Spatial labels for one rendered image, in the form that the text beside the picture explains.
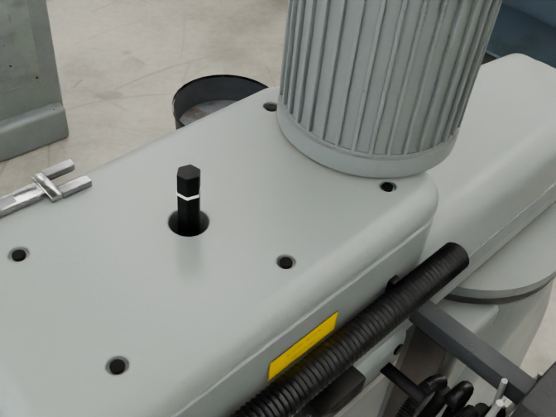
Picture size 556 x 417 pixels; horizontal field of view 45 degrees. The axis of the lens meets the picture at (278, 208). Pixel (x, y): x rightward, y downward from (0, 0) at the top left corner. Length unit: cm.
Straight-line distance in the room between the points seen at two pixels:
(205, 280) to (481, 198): 47
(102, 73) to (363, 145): 373
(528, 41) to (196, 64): 215
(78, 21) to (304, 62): 429
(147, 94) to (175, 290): 359
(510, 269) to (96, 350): 75
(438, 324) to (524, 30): 411
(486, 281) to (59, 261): 69
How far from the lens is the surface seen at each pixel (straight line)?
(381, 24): 59
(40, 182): 66
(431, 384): 98
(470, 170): 95
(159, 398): 52
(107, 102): 408
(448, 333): 91
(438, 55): 62
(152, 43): 462
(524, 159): 102
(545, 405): 78
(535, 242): 119
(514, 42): 474
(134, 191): 65
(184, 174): 58
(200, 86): 314
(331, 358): 64
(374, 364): 91
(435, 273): 73
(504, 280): 111
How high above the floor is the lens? 233
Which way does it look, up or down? 43 degrees down
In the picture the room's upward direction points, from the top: 7 degrees clockwise
